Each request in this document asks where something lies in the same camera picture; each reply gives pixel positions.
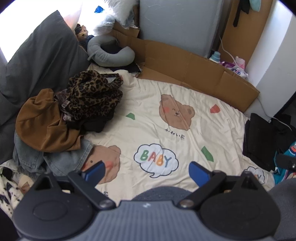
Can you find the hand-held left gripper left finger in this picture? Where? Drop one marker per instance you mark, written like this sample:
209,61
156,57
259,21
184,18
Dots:
94,172

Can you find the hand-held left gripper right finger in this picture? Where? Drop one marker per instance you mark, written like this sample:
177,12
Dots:
198,172

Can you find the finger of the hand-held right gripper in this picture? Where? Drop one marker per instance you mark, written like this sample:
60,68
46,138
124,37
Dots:
288,163

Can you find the leopard print pants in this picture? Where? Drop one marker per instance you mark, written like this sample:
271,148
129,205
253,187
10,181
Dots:
92,90

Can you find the cream bear printed blanket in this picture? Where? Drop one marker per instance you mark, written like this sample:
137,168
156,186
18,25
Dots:
208,139

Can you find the person's grey trousers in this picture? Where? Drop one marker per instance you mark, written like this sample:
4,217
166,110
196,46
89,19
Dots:
284,199

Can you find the blue denim jeans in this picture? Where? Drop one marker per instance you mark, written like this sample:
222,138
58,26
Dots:
60,162

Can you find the black knit garment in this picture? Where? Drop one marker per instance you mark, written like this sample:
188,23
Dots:
97,124

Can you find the brown garment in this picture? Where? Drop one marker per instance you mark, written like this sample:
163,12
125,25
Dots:
41,125

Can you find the white black knit cloth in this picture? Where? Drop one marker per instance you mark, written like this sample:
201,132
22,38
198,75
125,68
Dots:
11,192

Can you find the flattened brown cardboard sheet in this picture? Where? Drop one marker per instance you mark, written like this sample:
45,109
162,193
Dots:
185,64

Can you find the dark cloth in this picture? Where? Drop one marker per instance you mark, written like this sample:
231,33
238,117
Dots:
134,67

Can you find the grey neck pillow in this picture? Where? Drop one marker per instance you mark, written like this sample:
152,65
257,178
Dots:
108,56

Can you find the detergent bottle with blue cap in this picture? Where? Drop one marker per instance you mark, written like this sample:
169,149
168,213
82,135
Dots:
216,57

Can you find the dark grey pillow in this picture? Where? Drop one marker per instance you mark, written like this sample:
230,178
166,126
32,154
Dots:
41,53

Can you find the small plush bear toy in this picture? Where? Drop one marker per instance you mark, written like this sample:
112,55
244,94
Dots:
82,33

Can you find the upright cardboard panel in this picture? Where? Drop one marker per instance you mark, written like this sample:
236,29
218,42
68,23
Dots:
249,27

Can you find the grey upright mattress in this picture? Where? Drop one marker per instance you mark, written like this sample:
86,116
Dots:
180,25

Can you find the white plastic bag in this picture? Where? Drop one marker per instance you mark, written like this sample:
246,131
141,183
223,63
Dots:
108,20

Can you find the light teal hanging cloth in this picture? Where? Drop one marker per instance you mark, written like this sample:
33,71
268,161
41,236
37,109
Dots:
255,4

